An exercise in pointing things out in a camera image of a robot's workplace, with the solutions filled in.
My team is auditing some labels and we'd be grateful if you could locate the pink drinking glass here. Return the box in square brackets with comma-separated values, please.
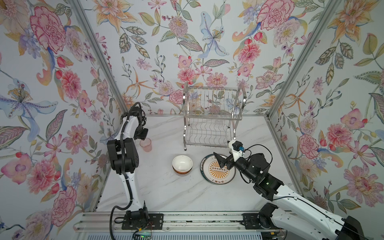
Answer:
[140, 138, 153, 153]

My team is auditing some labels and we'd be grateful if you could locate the orange patterned plate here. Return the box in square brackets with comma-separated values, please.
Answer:
[203, 154, 236, 185]

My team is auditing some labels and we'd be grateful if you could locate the orange bowl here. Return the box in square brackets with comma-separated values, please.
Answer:
[172, 155, 193, 171]

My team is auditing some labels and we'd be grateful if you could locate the dark rimmed white plate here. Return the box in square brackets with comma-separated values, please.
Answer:
[200, 159, 205, 179]

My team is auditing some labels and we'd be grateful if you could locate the pink floral patterned bowl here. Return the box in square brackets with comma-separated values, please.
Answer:
[174, 169, 192, 176]

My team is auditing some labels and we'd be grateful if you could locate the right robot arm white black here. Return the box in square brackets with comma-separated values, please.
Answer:
[214, 151, 366, 240]

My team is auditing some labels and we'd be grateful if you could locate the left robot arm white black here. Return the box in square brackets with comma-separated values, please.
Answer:
[107, 102, 150, 230]

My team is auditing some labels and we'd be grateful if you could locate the steel two-tier dish rack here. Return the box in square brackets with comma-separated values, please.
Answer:
[183, 84, 247, 151]

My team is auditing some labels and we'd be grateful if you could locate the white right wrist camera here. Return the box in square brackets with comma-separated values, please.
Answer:
[229, 140, 245, 162]

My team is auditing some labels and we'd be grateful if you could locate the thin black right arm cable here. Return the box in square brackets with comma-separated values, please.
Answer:
[236, 143, 376, 240]

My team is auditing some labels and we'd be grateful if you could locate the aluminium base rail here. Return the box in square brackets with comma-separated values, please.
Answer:
[74, 211, 285, 233]

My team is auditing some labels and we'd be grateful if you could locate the aluminium left corner frame post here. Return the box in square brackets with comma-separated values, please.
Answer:
[69, 0, 128, 114]

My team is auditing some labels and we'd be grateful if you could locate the aluminium corner frame post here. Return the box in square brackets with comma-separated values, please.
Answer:
[265, 0, 343, 119]
[69, 0, 128, 114]

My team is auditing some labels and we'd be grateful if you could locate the aluminium right corner frame post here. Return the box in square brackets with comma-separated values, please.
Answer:
[265, 0, 343, 119]

